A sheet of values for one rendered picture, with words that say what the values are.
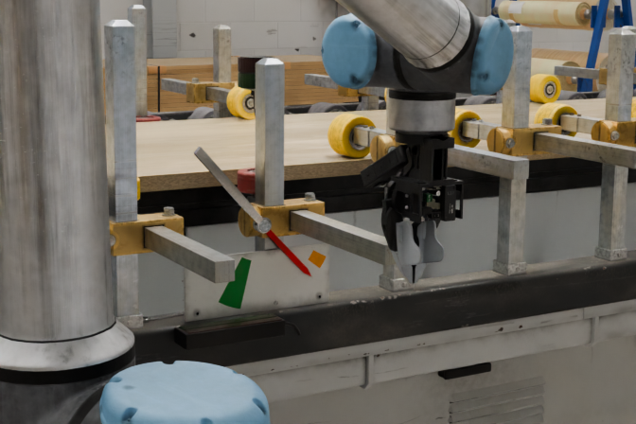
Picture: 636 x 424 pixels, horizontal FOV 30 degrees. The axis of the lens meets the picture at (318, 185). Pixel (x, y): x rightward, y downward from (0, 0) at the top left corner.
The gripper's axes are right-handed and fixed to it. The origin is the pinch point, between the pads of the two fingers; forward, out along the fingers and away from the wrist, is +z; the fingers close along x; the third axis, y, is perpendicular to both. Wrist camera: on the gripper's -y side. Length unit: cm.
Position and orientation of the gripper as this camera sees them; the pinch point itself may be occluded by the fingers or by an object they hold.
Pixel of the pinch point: (409, 273)
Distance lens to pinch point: 166.0
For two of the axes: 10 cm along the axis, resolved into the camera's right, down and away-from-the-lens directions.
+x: 8.7, -0.8, 4.9
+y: 5.0, 1.5, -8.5
